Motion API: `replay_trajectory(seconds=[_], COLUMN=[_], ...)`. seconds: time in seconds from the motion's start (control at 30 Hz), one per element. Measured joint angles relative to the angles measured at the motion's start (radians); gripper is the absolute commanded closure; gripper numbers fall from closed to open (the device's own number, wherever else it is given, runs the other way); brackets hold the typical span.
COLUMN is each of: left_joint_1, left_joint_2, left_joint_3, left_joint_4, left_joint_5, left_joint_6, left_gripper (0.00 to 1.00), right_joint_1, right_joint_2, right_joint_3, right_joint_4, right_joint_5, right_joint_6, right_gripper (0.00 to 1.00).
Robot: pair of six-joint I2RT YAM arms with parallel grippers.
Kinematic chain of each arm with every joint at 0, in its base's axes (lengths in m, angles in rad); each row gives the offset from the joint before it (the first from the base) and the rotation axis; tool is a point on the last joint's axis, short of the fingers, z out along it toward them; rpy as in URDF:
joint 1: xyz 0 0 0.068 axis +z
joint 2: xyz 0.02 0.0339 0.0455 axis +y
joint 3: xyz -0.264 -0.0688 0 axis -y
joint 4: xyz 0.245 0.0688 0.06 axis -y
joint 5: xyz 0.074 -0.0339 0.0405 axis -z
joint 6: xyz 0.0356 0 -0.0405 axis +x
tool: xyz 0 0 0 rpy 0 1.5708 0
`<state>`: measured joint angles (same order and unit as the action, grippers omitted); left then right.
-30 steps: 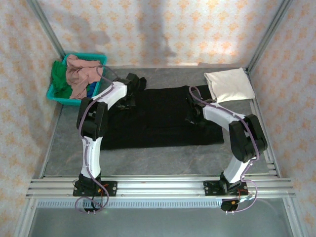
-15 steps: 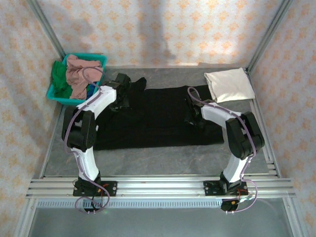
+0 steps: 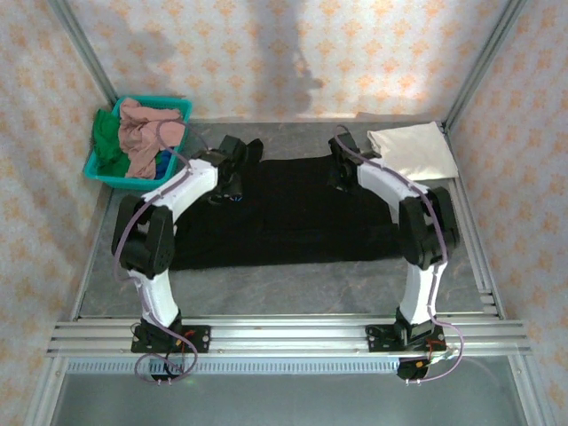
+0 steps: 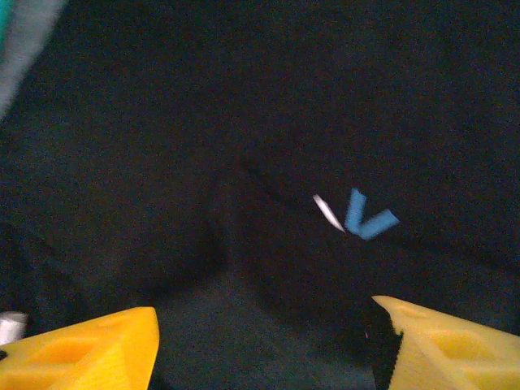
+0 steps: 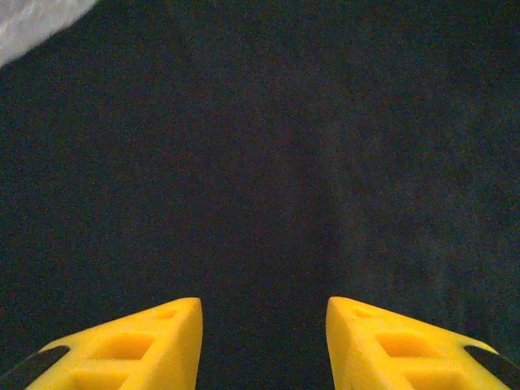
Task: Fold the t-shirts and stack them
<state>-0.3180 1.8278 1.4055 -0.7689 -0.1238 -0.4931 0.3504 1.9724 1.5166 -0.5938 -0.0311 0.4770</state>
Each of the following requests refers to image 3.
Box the aluminium side rail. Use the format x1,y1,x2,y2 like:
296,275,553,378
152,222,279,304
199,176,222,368
436,122,506,320
70,185,117,321

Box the aluminium mounting rail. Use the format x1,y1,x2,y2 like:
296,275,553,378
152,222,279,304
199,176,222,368
46,315,533,357

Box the green t-shirt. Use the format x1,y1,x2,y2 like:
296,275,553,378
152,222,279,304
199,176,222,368
91,109,132,178

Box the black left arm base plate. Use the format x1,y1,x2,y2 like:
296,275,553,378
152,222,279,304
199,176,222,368
130,325,211,354

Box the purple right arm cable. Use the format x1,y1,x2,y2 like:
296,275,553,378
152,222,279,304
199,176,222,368
333,124,466,385

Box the blue garment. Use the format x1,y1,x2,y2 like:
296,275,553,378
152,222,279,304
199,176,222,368
154,150,173,178

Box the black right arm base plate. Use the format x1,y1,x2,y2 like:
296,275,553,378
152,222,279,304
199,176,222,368
364,323,446,354

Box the black t-shirt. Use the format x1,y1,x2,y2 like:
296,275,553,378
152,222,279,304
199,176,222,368
170,138,407,271

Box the slotted grey cable duct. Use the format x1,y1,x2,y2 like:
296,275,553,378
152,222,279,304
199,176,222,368
66,359,511,375

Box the pink t-shirt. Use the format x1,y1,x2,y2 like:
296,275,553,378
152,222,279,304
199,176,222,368
117,98,186,181

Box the white folded t-shirt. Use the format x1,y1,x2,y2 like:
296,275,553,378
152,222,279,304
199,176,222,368
367,122,461,182

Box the aluminium frame post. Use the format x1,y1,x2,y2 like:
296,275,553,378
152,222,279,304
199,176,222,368
442,0,530,130
47,0,133,130

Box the teal plastic basket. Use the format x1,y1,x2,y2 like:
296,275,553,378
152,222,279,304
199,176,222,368
83,94,194,193

